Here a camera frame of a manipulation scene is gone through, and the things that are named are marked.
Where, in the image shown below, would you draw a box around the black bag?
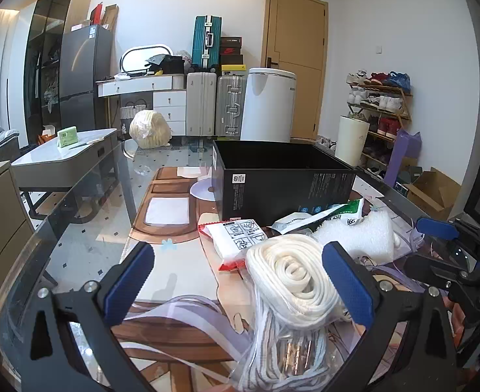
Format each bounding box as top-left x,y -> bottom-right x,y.
145,54 -> 185,75

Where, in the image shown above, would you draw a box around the wooden shoe rack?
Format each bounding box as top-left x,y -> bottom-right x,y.
346,71 -> 413,176

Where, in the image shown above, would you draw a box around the silver suitcase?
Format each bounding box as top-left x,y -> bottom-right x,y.
215,74 -> 248,139

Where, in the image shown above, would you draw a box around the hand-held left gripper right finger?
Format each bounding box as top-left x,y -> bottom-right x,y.
322,241 -> 457,392

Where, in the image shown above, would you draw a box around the clear plastic strips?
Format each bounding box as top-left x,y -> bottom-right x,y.
121,294 -> 253,376

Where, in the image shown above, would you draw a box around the white wicker basket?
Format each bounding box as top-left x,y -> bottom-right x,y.
120,104 -> 153,129

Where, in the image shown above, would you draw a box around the white tall bin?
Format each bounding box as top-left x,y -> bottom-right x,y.
337,115 -> 372,167

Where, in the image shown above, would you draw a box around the white foam sheet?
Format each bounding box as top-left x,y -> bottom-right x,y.
313,210 -> 396,262

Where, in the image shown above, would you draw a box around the black glass cabinet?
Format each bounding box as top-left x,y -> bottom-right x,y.
23,0 -> 94,148

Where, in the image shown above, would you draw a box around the purple paper bag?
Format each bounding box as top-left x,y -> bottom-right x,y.
385,128 -> 422,188

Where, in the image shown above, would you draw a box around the stack of shoe boxes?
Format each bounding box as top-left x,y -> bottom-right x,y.
219,36 -> 247,76

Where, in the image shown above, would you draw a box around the cream suitcase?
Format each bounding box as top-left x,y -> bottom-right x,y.
185,72 -> 217,136

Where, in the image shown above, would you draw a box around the grey and white coffee table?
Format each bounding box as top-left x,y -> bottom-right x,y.
10,128 -> 120,223

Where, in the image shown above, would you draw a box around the green tissue box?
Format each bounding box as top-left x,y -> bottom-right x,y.
57,126 -> 80,148

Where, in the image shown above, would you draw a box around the oval white mirror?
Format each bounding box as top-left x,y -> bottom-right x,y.
120,43 -> 174,75

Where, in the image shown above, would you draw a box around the teal suitcase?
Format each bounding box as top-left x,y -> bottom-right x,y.
192,15 -> 223,70

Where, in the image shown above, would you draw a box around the open brown cardboard box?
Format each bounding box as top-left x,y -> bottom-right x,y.
403,167 -> 461,221

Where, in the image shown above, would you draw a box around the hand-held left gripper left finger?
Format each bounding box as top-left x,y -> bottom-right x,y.
30,241 -> 156,392

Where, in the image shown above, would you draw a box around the white dresser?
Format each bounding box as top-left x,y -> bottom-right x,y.
96,74 -> 187,135

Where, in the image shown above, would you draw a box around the black cardboard box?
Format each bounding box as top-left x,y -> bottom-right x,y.
211,139 -> 357,227

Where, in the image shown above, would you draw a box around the clear bag of cream stuffing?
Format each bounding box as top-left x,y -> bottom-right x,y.
129,109 -> 173,150

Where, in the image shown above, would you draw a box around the wooden door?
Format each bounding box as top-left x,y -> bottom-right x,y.
261,0 -> 329,139

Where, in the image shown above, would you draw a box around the white round disc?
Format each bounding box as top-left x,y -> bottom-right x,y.
190,179 -> 218,201

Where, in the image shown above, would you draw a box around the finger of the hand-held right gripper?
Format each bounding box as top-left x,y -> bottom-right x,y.
403,253 -> 471,291
416,217 -> 480,260

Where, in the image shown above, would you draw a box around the printed cartoon table mat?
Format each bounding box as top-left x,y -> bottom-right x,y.
113,166 -> 428,392

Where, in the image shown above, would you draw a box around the white cylindrical appliance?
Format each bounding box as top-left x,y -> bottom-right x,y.
240,67 -> 298,143

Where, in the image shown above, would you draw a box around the bag of white cord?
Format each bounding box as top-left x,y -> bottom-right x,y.
232,235 -> 347,392

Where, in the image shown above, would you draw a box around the grey refrigerator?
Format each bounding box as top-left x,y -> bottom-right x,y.
59,24 -> 114,131

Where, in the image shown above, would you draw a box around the green and white packet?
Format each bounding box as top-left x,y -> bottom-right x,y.
270,198 -> 365,235

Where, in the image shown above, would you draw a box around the red and white packet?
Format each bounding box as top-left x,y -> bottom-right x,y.
198,219 -> 279,272

